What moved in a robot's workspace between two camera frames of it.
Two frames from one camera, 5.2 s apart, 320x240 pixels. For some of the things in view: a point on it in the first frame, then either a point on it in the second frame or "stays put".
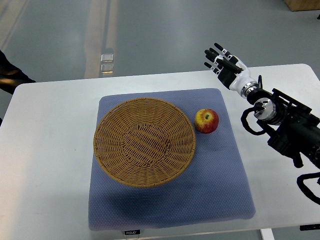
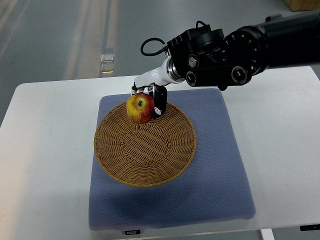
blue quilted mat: (214, 189) stays put
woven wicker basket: (144, 142) stays put
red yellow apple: (206, 121) -> (140, 107)
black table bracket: (305, 227) stays put
